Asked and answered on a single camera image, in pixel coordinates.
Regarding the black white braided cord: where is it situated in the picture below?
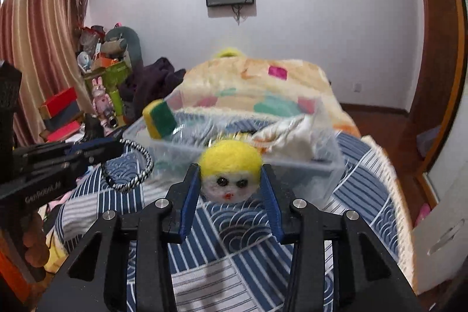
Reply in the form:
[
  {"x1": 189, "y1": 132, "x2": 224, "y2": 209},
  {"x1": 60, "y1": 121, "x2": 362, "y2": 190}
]
[{"x1": 100, "y1": 138, "x2": 155, "y2": 193}]

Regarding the yellow haired felt doll head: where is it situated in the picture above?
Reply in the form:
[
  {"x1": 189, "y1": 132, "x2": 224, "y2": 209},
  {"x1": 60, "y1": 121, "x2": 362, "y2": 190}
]
[{"x1": 197, "y1": 139, "x2": 263, "y2": 204}]

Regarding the cartoon print drawstring pouch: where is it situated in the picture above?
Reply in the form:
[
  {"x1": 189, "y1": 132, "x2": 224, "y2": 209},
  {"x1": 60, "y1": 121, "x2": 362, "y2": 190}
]
[{"x1": 249, "y1": 114, "x2": 333, "y2": 161}]

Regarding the yellow green sponge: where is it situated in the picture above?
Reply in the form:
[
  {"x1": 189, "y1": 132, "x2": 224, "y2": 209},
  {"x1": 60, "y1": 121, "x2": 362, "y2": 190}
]
[{"x1": 142, "y1": 99, "x2": 178, "y2": 139}]

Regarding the person's hand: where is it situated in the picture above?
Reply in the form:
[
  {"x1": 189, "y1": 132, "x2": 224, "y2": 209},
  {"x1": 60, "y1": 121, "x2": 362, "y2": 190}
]
[{"x1": 23, "y1": 212, "x2": 49, "y2": 268}]

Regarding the clear plastic storage box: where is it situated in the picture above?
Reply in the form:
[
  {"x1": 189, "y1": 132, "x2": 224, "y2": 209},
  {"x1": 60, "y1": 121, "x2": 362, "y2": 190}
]
[{"x1": 122, "y1": 86, "x2": 346, "y2": 210}]

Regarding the red flat box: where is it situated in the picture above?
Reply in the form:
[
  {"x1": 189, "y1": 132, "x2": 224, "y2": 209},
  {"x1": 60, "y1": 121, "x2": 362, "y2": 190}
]
[{"x1": 38, "y1": 87, "x2": 77, "y2": 120}]

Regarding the blue white patterned tablecloth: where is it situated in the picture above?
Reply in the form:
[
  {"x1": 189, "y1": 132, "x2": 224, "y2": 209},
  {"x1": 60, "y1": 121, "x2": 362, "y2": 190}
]
[{"x1": 53, "y1": 132, "x2": 400, "y2": 311}]

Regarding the pink rabbit doll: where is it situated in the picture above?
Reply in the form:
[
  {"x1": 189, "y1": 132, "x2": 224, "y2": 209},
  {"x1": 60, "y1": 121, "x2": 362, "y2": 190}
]
[{"x1": 91, "y1": 77, "x2": 117, "y2": 128}]

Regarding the beige patchwork fleece blanket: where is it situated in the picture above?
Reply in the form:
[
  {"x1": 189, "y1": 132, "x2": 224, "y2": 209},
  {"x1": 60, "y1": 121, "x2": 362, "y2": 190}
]
[{"x1": 170, "y1": 56, "x2": 361, "y2": 138}]

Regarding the green cylinder bottle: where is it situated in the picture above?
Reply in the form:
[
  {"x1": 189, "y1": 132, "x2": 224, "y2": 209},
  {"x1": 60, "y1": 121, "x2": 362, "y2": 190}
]
[{"x1": 109, "y1": 88, "x2": 124, "y2": 116}]

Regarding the dark purple clothes pile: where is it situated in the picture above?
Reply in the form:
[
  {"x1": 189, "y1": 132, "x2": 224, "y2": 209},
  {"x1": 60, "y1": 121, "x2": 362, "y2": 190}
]
[{"x1": 117, "y1": 57, "x2": 186, "y2": 123}]

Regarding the green storage box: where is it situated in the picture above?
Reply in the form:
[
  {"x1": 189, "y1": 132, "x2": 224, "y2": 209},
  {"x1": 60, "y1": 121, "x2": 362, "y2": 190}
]
[{"x1": 83, "y1": 62, "x2": 132, "y2": 94}]

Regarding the yellow chair back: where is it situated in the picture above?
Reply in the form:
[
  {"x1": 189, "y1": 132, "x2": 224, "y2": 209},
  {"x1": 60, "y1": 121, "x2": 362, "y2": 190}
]
[{"x1": 215, "y1": 47, "x2": 244, "y2": 58}]

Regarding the grey plush toy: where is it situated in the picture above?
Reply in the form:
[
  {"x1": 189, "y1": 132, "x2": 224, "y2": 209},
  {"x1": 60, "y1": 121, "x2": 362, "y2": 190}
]
[{"x1": 101, "y1": 26, "x2": 143, "y2": 70}]

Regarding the white sticker suitcase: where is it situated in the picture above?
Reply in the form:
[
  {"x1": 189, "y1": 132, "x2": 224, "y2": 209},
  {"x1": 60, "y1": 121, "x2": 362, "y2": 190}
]
[{"x1": 413, "y1": 167, "x2": 468, "y2": 294}]

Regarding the striped red beige curtain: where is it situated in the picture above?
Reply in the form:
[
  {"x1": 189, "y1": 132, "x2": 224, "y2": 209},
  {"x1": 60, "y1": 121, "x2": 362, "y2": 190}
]
[{"x1": 1, "y1": 0, "x2": 92, "y2": 146}]

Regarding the brown wooden door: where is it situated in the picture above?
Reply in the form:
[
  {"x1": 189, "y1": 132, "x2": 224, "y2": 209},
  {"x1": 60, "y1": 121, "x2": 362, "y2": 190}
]
[{"x1": 410, "y1": 0, "x2": 467, "y2": 173}]

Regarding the white wall socket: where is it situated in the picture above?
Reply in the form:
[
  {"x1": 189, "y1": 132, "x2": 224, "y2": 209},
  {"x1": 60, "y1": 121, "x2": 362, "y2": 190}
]
[{"x1": 353, "y1": 83, "x2": 362, "y2": 93}]

